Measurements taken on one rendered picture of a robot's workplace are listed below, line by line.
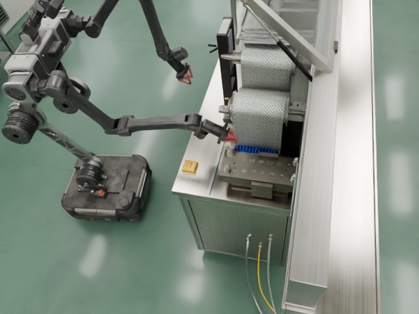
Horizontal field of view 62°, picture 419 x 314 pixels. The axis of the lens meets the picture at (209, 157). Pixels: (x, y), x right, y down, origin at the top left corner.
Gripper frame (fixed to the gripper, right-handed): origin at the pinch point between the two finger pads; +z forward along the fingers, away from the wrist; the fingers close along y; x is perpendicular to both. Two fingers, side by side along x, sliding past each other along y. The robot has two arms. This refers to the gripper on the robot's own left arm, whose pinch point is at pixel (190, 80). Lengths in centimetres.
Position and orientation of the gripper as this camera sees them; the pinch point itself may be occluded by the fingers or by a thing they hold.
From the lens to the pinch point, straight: 216.1
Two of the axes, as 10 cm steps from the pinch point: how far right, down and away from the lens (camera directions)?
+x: -8.0, 2.7, 5.3
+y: 1.1, -8.1, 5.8
